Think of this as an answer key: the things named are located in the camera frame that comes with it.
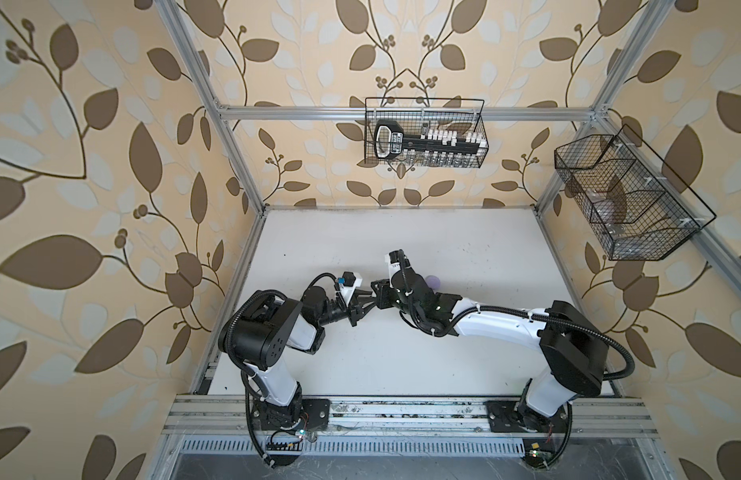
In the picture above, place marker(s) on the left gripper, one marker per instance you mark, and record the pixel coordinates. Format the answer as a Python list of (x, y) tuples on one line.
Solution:
[(355, 310)]

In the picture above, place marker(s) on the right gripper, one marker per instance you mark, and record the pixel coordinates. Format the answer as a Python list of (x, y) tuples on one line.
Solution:
[(381, 297)]

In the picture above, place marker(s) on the purple round charging case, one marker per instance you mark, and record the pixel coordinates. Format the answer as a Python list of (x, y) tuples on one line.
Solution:
[(433, 282)]

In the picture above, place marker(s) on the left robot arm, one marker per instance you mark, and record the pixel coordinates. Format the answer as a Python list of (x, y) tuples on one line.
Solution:
[(269, 322)]

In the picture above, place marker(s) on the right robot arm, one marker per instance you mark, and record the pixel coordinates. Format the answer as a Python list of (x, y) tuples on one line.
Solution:
[(579, 358)]

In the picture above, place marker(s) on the black tool with white bits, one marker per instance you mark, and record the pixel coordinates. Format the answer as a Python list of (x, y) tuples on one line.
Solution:
[(389, 141)]

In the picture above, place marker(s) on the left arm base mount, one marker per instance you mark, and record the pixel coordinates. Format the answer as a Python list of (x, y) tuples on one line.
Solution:
[(278, 433)]

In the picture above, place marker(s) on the black wire basket back wall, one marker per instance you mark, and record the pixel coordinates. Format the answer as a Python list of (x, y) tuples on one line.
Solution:
[(461, 114)]

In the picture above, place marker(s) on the black wire basket wall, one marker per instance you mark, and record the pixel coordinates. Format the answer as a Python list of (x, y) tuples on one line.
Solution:
[(461, 114), (639, 207)]

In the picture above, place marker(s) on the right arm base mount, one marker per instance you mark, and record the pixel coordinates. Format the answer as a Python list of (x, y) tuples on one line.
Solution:
[(555, 432)]

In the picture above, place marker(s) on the aluminium rail front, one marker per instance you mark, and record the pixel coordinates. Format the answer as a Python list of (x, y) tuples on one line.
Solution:
[(410, 418)]

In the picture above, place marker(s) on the black wire basket right wall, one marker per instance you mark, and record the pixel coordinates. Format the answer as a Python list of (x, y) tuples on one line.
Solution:
[(639, 207)]

